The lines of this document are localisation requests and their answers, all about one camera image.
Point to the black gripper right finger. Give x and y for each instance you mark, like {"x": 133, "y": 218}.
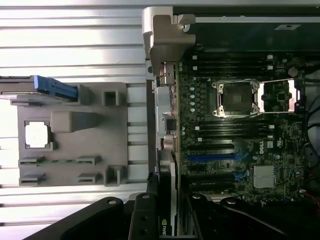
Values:
{"x": 197, "y": 217}

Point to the CPU socket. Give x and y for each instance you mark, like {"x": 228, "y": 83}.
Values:
{"x": 237, "y": 98}

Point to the silver chipset heatsink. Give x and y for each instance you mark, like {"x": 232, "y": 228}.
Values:
{"x": 263, "y": 176}

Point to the round coin cell battery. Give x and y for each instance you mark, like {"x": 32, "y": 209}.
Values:
{"x": 292, "y": 72}

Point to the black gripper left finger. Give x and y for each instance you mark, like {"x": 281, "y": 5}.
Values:
{"x": 143, "y": 217}

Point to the grey parts rack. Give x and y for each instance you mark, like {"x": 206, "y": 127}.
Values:
{"x": 100, "y": 140}

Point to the green motherboard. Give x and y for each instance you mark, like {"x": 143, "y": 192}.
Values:
{"x": 287, "y": 155}

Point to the silver CPU chip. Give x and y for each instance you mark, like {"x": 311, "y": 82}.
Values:
{"x": 37, "y": 135}

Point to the metal socket cover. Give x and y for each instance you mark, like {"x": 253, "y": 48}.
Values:
{"x": 291, "y": 97}

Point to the black long expansion slot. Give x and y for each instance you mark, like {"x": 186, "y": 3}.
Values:
{"x": 212, "y": 179}
{"x": 212, "y": 189}

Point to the hard disk with blue rails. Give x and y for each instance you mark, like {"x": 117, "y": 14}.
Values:
{"x": 57, "y": 87}

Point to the green RAM stick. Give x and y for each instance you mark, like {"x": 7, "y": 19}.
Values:
{"x": 62, "y": 162}

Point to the open dark PC case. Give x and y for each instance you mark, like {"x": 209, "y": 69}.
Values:
{"x": 250, "y": 32}

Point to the black RAM slot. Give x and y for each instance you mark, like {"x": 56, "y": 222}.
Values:
{"x": 235, "y": 122}
{"x": 202, "y": 140}
{"x": 232, "y": 62}
{"x": 235, "y": 133}
{"x": 232, "y": 72}
{"x": 235, "y": 128}
{"x": 232, "y": 57}
{"x": 232, "y": 67}

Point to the blue expansion slot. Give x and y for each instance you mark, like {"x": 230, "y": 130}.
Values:
{"x": 212, "y": 158}

